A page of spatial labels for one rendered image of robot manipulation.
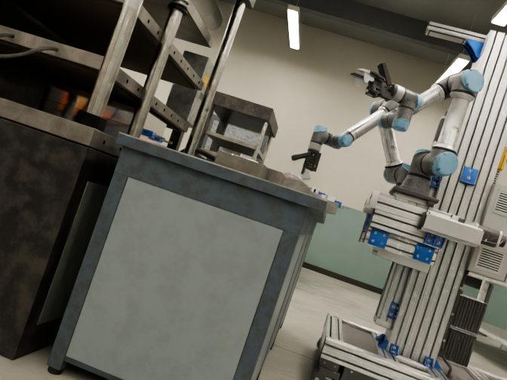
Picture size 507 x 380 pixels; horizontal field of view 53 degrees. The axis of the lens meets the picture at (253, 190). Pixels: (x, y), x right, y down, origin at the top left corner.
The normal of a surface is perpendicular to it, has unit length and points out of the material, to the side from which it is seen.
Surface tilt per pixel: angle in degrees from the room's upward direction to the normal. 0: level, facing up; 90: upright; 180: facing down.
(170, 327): 90
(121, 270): 90
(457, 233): 90
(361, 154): 90
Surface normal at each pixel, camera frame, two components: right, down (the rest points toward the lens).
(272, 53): -0.10, -0.07
